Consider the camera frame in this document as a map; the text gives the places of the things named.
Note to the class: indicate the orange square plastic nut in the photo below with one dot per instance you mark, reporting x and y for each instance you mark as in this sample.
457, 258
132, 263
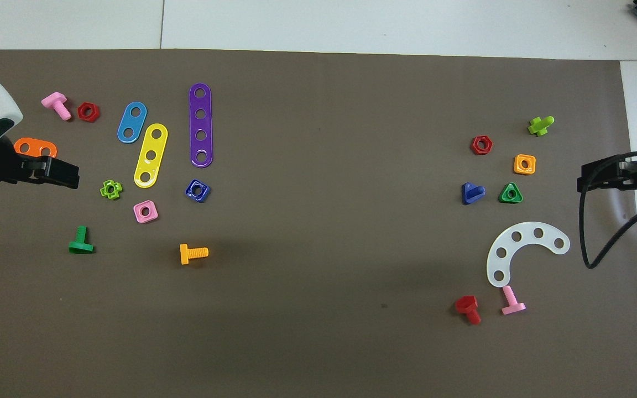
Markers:
517, 165

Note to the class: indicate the red hexagonal plastic nut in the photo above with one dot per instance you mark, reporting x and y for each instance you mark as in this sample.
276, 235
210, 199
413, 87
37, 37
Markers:
83, 111
475, 145

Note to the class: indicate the green plastic screw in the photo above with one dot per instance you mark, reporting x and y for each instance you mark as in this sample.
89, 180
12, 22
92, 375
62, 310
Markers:
81, 244

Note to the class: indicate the blue two-hole plate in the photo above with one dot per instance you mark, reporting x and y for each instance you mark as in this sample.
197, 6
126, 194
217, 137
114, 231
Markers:
128, 132

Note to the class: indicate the purple four-hole plate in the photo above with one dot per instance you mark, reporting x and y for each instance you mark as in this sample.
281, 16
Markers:
200, 124

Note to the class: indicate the white curved five-hole plate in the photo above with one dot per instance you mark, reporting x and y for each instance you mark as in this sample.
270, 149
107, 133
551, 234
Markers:
509, 251

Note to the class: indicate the lime green cross nut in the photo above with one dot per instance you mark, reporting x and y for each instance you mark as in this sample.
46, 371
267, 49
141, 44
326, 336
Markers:
105, 190

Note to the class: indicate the red hexagonal plastic screw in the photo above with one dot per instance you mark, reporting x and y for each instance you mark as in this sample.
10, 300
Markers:
466, 305

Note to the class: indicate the lime green cross screw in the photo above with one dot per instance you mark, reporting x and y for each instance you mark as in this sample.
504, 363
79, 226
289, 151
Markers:
538, 127

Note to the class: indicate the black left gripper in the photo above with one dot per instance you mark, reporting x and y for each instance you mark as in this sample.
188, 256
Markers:
34, 170

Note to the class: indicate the pink square plastic nut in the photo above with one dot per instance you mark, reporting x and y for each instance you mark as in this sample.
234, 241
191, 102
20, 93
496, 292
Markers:
139, 216

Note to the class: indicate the orange plastic screw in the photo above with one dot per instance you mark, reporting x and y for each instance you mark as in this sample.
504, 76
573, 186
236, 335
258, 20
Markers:
190, 254

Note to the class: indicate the brown table mat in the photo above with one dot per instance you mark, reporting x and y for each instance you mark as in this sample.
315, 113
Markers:
318, 309

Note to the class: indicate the blue square plastic nut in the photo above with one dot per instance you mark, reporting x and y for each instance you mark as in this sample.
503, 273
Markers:
191, 192

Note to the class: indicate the pink plastic screw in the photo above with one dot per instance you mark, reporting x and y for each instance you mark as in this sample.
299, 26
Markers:
56, 103
512, 304

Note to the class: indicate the orange angled three-hole plate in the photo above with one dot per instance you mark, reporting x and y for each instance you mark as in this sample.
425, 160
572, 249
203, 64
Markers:
35, 145

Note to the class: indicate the blue triangular plastic screw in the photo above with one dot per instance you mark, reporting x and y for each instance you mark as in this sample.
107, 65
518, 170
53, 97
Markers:
469, 194

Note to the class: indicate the yellow three-hole plate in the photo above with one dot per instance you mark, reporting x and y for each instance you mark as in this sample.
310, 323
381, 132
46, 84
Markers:
147, 166

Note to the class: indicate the green triangular plastic nut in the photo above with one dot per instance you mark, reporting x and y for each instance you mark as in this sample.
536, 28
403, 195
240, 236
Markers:
504, 196

